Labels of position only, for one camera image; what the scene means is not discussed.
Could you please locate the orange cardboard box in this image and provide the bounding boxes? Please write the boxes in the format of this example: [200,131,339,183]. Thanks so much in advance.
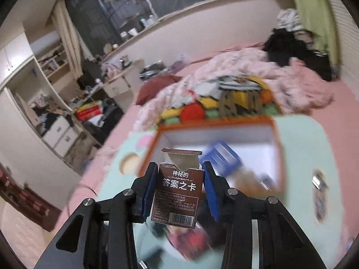
[139,116,285,195]

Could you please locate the pink floral quilt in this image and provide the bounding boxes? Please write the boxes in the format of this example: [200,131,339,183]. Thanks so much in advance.
[135,48,334,132]

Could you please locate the dark wooden furniture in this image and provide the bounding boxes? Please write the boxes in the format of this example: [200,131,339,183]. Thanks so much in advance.
[0,163,61,232]

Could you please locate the red carton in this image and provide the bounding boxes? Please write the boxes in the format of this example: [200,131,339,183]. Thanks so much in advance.
[76,102,103,121]

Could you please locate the white drawer cabinet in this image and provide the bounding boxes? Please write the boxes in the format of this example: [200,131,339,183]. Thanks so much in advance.
[42,116,77,157]

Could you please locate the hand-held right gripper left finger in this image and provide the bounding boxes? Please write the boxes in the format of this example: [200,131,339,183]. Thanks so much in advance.
[34,161,159,269]

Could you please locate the white wall shelf unit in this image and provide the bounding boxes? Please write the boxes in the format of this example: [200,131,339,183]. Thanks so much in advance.
[0,32,85,113]

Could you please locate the white nightstand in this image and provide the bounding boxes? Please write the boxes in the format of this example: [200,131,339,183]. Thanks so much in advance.
[102,59,146,98]

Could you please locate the brown card box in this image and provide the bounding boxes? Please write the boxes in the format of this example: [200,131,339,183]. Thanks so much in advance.
[151,148,203,229]

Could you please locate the black clothes pile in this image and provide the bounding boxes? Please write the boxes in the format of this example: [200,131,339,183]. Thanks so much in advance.
[264,28,333,82]

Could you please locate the dark red pillow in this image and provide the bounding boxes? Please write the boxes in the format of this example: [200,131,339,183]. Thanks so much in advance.
[136,74,183,105]

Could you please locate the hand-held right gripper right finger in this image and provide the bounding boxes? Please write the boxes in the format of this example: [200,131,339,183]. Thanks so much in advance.
[200,161,327,269]

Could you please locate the silver metal funnel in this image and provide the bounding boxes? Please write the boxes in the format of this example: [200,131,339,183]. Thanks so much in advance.
[313,169,327,188]

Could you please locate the colourful printed blanket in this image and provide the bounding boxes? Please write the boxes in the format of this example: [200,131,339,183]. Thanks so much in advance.
[160,76,284,124]

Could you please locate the green curtain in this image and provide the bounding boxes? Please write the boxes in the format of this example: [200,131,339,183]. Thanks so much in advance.
[289,0,341,68]

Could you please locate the white clothes pile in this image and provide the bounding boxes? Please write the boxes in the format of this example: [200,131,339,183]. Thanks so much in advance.
[276,8,305,33]

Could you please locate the mint green cartoon desktop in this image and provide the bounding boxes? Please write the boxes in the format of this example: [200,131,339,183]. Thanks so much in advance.
[57,115,357,269]

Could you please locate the black white striped cloth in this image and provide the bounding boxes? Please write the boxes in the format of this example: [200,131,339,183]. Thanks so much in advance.
[139,63,169,79]

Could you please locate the blue metal tin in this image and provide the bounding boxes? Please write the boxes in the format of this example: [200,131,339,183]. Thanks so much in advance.
[202,141,243,176]

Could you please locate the pink bed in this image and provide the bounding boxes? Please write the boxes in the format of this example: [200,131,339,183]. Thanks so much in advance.
[67,42,359,230]

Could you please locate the white louvered closet doors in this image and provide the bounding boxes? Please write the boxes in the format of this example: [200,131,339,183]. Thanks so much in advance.
[322,0,357,76]

